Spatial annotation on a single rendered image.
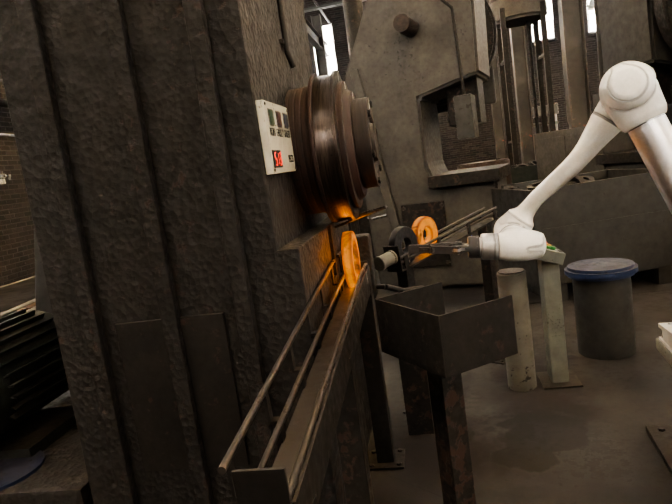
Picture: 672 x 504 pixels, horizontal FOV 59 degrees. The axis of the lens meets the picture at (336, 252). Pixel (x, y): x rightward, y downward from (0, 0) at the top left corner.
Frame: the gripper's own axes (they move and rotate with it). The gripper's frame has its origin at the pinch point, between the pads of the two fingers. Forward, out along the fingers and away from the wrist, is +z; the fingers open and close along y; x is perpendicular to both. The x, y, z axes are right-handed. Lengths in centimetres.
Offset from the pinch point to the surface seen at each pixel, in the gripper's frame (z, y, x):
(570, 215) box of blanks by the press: -93, 188, -11
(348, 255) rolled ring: 21.6, -20.1, 1.8
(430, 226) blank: -5, 50, 2
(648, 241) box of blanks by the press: -145, 201, -31
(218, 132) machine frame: 46, -62, 39
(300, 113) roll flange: 32, -28, 45
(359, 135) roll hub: 15.7, -25.2, 38.2
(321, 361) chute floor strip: 22, -72, -15
